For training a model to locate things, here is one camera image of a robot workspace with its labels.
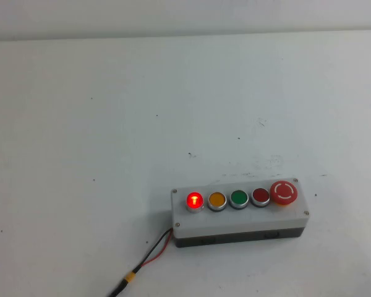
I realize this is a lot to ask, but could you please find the lit red indicator button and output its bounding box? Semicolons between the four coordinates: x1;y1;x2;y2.
185;191;205;214

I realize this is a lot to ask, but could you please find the yellow push button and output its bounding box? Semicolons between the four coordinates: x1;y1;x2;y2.
207;191;228;213

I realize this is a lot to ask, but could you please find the green push button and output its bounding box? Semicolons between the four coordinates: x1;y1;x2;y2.
228;189;250;210

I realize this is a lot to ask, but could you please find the dark red push button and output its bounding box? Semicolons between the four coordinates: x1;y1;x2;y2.
250;187;271;209

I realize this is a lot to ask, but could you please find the grey push-button control box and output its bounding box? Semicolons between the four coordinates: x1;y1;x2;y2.
170;178;310;249

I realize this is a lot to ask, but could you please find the red mushroom emergency stop button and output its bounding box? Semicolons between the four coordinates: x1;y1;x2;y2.
269;180;299;207

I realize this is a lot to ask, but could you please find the thin black wire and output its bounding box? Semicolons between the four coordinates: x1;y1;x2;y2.
134;228;174;273

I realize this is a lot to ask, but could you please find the thin red wire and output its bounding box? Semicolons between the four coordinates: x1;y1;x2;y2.
141;229;175;267

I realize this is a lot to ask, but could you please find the yellow wire connector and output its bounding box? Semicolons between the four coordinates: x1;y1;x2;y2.
125;269;140;284

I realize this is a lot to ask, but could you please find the black sheathed power cable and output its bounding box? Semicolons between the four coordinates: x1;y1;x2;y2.
106;280;129;297

